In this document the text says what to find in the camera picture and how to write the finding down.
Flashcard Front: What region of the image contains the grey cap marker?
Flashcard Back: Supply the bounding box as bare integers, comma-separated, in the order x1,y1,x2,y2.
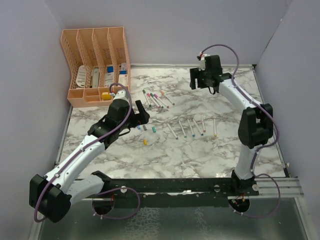
166,122,179,140

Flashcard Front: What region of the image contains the peach cap marker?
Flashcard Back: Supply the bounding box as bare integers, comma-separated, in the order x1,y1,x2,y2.
160,90,175,106

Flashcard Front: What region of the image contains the teal cap marker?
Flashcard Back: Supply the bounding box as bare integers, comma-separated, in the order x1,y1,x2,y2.
178,120,187,138

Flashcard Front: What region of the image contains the yellow cap marker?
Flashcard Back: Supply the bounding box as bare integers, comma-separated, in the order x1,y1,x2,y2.
213,118,217,138

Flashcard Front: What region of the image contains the brown cap marker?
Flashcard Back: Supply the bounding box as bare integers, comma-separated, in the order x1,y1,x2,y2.
200,114,206,133

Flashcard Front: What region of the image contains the light blue marker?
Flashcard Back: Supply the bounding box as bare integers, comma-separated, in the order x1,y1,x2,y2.
187,119,196,138

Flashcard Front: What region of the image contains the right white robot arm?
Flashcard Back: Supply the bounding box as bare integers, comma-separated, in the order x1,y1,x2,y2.
189,54,273,196

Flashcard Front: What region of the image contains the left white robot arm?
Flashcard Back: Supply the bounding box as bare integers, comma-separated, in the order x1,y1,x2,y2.
29,98,150,223

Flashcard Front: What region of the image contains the pink cap marker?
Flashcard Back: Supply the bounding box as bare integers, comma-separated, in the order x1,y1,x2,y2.
147,93,161,109

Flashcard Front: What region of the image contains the yellow tape measure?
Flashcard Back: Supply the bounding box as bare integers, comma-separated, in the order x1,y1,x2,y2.
101,92,112,101

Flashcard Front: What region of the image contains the white red box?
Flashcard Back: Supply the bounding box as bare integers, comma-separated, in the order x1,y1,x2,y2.
118,62,128,86

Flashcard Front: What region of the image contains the blue white box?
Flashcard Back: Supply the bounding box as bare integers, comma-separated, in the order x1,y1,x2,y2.
102,65,114,88

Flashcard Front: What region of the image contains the white stapler package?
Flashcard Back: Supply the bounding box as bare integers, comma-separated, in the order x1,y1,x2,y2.
91,67,100,88

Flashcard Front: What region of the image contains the peach plastic file organizer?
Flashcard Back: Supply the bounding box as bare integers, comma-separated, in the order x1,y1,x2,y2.
60,26,131,108

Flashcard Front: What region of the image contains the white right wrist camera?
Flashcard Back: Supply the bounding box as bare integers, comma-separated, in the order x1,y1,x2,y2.
198,55,206,71

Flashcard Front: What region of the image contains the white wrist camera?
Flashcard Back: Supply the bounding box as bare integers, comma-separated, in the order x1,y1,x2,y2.
113,89,130,102
198,55,206,71

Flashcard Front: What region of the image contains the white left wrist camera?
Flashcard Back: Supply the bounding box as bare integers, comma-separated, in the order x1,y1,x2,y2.
113,89,130,102

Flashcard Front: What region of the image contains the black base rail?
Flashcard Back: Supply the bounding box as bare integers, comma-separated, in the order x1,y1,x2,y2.
93,171,259,209

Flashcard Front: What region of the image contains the aluminium frame rail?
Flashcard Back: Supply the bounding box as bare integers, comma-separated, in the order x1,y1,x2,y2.
256,177,304,199

